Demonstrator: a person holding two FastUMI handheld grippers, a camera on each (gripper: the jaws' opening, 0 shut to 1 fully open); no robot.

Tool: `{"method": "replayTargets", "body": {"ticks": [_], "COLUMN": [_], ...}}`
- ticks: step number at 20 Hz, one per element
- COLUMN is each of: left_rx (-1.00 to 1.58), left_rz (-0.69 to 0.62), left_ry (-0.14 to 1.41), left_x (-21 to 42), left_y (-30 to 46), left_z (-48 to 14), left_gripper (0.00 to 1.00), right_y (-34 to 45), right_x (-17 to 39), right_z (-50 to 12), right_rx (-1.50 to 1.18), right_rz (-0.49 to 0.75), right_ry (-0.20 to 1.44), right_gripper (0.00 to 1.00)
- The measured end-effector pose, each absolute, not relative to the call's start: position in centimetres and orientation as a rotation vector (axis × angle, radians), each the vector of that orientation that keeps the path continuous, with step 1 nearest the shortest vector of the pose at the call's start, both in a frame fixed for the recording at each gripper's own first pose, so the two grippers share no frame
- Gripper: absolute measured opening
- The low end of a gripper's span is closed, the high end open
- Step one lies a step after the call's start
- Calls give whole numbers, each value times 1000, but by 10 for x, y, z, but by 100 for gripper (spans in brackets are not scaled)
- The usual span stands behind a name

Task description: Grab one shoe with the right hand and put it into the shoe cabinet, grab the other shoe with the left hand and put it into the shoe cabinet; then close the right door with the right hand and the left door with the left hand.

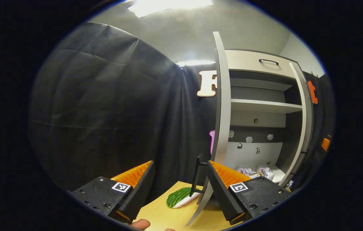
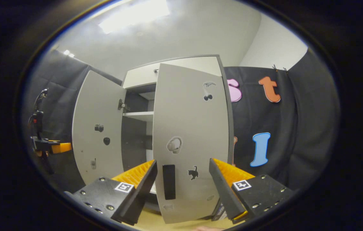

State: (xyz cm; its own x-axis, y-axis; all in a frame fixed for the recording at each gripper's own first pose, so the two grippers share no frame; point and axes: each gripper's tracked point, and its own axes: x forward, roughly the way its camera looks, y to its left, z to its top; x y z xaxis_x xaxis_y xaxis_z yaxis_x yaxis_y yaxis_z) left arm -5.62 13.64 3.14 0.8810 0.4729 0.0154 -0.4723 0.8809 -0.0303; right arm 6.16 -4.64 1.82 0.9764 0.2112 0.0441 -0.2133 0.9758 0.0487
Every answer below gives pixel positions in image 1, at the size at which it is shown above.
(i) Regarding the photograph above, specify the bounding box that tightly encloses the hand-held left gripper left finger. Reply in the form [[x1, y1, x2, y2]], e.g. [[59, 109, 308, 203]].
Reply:
[[68, 160, 155, 224]]

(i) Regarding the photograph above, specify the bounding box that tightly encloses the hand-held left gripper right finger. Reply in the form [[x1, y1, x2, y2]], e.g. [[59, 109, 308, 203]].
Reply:
[[206, 160, 291, 225]]

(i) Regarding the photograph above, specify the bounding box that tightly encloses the white canvas shoe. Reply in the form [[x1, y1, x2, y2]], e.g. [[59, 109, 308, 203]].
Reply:
[[235, 167, 260, 179], [256, 165, 275, 181]]

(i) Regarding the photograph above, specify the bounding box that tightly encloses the white cabinet door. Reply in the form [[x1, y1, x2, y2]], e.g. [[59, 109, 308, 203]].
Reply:
[[278, 62, 314, 188], [186, 31, 231, 227]]

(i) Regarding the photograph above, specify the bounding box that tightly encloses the white and grey shoe cabinet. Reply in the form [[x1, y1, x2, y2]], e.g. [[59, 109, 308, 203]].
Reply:
[[225, 48, 313, 190]]

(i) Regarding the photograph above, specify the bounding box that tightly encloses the white cabinet drawer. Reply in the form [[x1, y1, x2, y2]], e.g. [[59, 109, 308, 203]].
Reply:
[[225, 49, 297, 79]]

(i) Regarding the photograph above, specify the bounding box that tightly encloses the watermelon slice plush toy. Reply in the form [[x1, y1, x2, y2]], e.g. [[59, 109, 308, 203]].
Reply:
[[166, 187, 201, 209]]

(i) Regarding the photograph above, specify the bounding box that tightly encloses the ceiling light panel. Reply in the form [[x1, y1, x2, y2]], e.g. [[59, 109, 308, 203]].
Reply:
[[127, 0, 213, 18], [176, 60, 216, 68]]

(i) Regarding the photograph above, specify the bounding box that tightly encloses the black door handle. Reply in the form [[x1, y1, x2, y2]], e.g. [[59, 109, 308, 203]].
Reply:
[[189, 154, 209, 196]]

